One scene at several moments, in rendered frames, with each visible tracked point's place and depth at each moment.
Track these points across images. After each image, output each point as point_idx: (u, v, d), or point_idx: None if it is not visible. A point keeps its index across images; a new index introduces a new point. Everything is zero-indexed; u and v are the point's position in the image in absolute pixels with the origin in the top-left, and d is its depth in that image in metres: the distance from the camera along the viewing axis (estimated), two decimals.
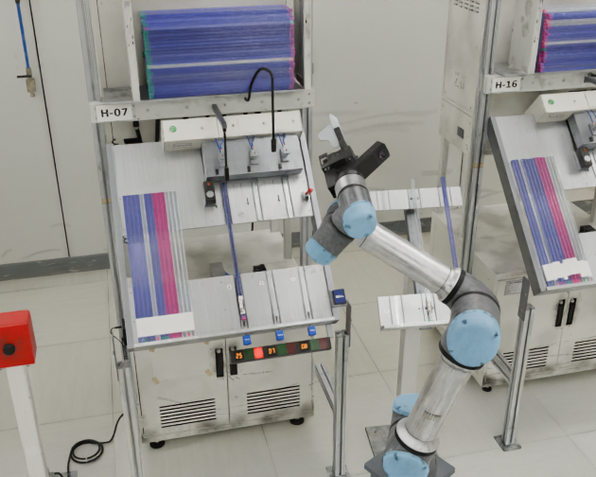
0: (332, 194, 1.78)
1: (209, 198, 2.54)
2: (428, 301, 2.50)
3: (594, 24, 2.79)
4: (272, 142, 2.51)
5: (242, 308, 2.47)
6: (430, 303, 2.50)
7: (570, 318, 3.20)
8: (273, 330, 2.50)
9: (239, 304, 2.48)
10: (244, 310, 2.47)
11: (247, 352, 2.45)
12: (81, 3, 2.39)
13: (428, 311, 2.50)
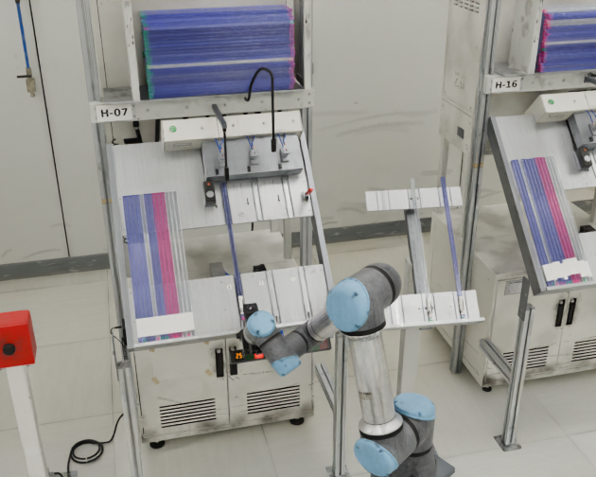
0: (259, 348, 2.23)
1: (209, 198, 2.54)
2: (428, 301, 2.50)
3: (594, 24, 2.79)
4: (272, 142, 2.51)
5: (242, 308, 2.47)
6: (430, 303, 2.50)
7: (570, 318, 3.20)
8: None
9: (239, 304, 2.48)
10: None
11: None
12: (81, 3, 2.39)
13: (428, 311, 2.50)
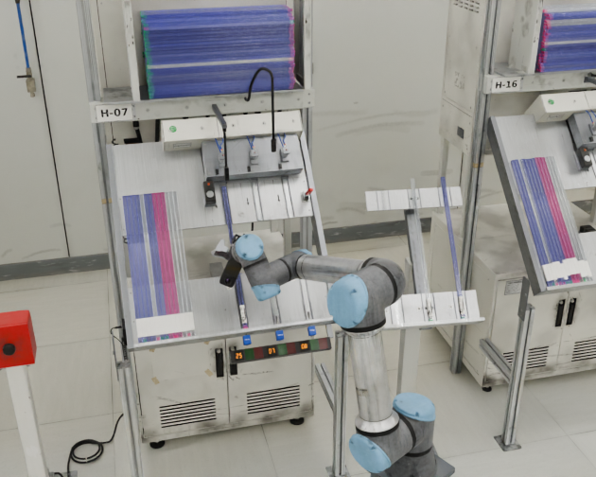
0: None
1: (209, 198, 2.54)
2: (428, 301, 2.50)
3: (594, 24, 2.79)
4: (272, 142, 2.51)
5: (244, 317, 2.46)
6: (430, 303, 2.50)
7: (570, 318, 3.20)
8: (273, 330, 2.50)
9: (241, 313, 2.46)
10: (246, 320, 2.46)
11: (247, 352, 2.45)
12: (81, 3, 2.39)
13: (428, 311, 2.50)
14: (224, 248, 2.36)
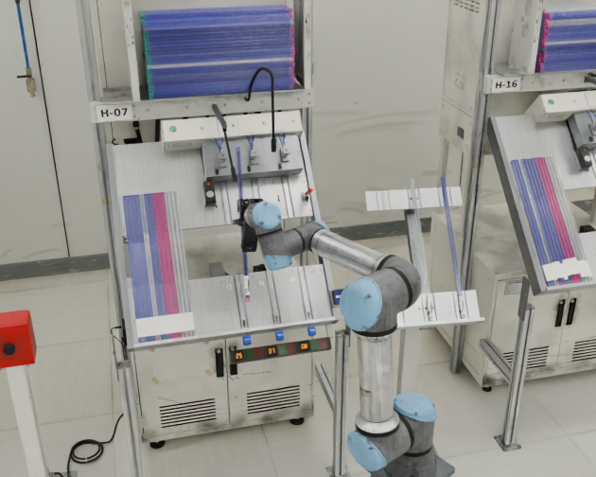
0: (254, 199, 2.19)
1: (209, 198, 2.54)
2: (428, 301, 2.50)
3: (594, 24, 2.79)
4: (272, 142, 2.51)
5: (247, 289, 2.33)
6: (430, 303, 2.50)
7: (570, 318, 3.20)
8: (273, 330, 2.50)
9: (245, 285, 2.33)
10: (249, 291, 2.33)
11: (247, 352, 2.45)
12: (81, 3, 2.39)
13: (428, 311, 2.50)
14: (238, 215, 2.31)
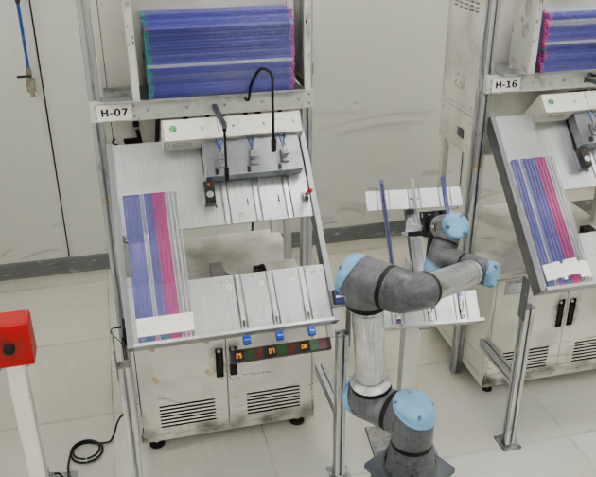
0: (438, 211, 2.33)
1: (209, 198, 2.54)
2: None
3: (594, 24, 2.79)
4: (272, 142, 2.51)
5: (398, 313, 2.48)
6: None
7: (570, 318, 3.20)
8: (273, 330, 2.50)
9: None
10: (400, 316, 2.48)
11: (247, 352, 2.45)
12: (81, 3, 2.39)
13: (428, 311, 2.50)
14: (415, 226, 2.44)
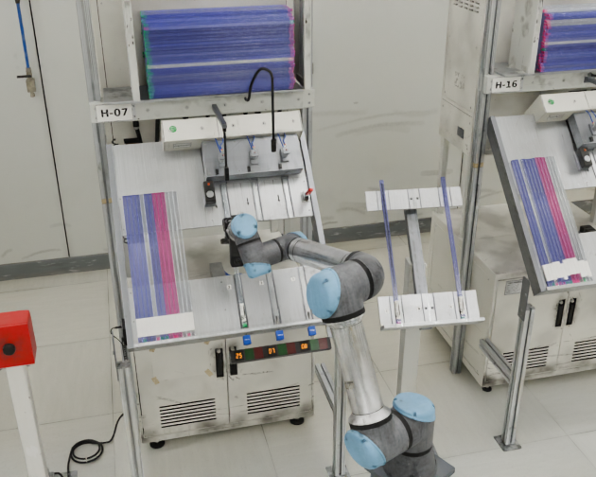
0: (235, 215, 2.35)
1: (209, 198, 2.54)
2: (240, 306, 2.47)
3: (594, 24, 2.79)
4: (272, 142, 2.51)
5: (398, 313, 2.48)
6: (243, 308, 2.47)
7: (570, 318, 3.20)
8: (273, 330, 2.50)
9: (395, 309, 2.49)
10: (400, 316, 2.48)
11: (247, 352, 2.45)
12: (81, 3, 2.39)
13: (241, 316, 2.46)
14: None
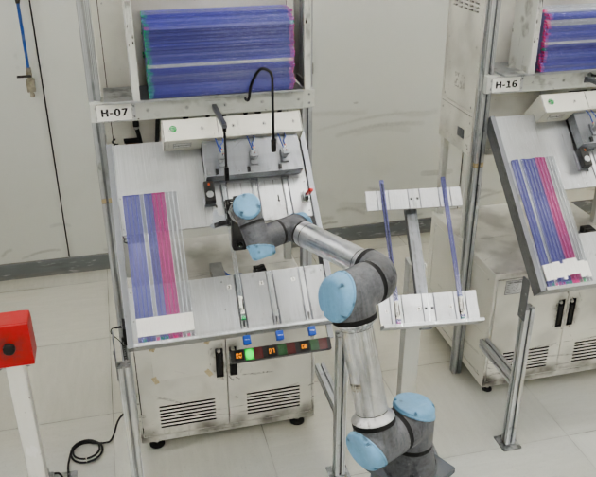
0: (236, 196, 2.27)
1: (209, 198, 2.54)
2: (239, 298, 2.48)
3: (594, 24, 2.79)
4: (272, 142, 2.51)
5: (398, 313, 2.48)
6: (242, 300, 2.48)
7: (570, 318, 3.20)
8: (273, 330, 2.50)
9: (395, 309, 2.49)
10: (400, 316, 2.48)
11: (247, 352, 2.45)
12: (81, 3, 2.39)
13: (239, 309, 2.48)
14: (220, 217, 2.37)
